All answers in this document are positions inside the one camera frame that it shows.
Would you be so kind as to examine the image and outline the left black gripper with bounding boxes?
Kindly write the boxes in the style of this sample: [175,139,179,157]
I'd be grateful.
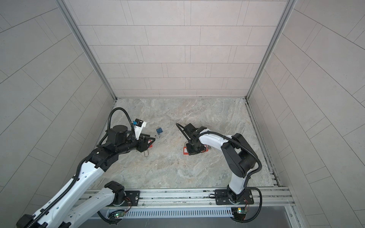
[116,133,156,156]

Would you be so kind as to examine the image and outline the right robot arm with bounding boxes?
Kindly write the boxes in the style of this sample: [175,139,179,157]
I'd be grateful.
[176,123,262,223]

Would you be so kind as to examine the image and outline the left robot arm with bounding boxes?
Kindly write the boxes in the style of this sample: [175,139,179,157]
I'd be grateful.
[16,107,155,228]

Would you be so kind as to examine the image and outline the small blue padlock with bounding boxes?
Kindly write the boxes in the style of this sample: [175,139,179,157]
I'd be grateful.
[155,127,163,138]

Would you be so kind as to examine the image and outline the right green circuit board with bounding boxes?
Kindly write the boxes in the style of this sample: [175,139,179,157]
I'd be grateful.
[231,208,248,222]

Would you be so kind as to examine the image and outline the green circuit board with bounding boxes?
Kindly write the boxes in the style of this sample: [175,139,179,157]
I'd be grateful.
[231,208,248,222]
[108,210,126,220]

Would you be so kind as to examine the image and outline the left green circuit board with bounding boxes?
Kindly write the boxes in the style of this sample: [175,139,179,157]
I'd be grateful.
[108,210,126,220]

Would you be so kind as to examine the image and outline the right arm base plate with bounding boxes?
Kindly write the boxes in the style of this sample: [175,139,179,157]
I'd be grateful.
[213,189,254,205]

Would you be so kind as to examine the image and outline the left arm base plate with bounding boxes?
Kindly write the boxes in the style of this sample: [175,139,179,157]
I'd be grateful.
[109,191,140,207]

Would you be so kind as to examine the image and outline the white slotted cable duct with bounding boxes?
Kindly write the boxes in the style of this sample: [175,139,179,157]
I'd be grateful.
[117,207,233,219]

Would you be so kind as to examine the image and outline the aluminium mounting rail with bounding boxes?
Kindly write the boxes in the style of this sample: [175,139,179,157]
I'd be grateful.
[76,187,297,211]

